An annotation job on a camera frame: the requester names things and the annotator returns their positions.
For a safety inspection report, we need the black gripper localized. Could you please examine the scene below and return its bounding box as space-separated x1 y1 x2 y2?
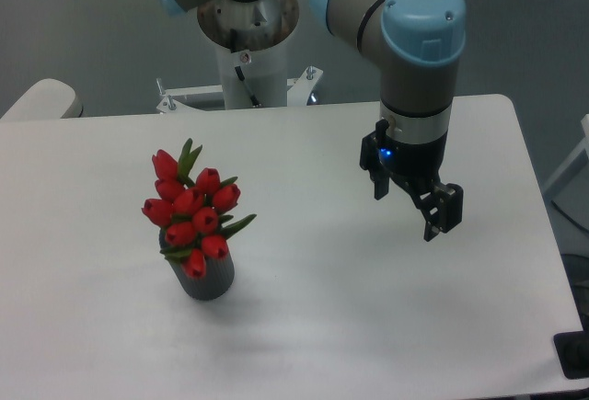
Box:
359 131 464 242

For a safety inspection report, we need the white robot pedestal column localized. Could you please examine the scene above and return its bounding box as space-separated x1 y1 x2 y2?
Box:
197 0 299 96

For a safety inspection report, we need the white chair armrest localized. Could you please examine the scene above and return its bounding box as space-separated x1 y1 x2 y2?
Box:
1 78 84 122

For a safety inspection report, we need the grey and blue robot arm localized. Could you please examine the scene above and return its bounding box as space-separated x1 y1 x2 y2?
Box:
160 0 466 240

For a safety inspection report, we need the red tulip bouquet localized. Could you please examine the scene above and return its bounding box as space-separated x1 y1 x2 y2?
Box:
142 139 257 281

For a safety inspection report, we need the dark grey ribbed vase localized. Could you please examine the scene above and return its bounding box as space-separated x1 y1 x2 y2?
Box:
158 230 235 301

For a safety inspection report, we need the black box at table edge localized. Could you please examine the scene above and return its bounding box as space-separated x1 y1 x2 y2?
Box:
553 331 588 380

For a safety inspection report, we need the white pedestal base frame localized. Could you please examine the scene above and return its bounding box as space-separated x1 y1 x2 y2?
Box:
156 65 324 114

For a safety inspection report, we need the white furniture leg at right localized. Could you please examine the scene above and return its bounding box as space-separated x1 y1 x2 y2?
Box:
540 115 588 200

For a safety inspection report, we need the black cable on pedestal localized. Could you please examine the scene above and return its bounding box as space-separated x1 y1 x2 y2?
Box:
234 65 262 109

